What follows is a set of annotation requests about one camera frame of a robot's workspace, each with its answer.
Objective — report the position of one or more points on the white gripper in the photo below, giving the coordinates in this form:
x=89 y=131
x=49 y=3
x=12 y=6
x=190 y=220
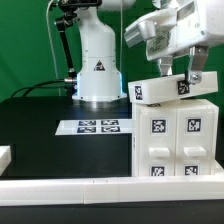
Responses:
x=200 y=24

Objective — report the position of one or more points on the white cabinet top block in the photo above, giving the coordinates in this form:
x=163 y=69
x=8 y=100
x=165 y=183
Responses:
x=169 y=88

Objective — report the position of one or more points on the white cabinet door panel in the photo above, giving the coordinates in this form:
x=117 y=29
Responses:
x=194 y=142
x=161 y=142

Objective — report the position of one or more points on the white cabinet body box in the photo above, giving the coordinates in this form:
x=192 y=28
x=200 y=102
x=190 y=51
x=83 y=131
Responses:
x=140 y=128

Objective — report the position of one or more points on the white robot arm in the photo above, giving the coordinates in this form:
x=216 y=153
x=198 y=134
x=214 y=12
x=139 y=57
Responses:
x=99 y=80

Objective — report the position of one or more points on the white tag base sheet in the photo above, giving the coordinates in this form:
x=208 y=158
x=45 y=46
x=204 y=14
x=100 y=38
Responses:
x=94 y=127

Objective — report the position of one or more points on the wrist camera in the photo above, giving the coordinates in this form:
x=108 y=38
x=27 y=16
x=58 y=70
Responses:
x=141 y=30

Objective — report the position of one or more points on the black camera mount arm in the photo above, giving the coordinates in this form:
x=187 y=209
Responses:
x=69 y=9

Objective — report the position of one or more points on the white U-shaped fence frame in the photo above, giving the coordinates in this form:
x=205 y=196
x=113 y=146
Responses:
x=106 y=190

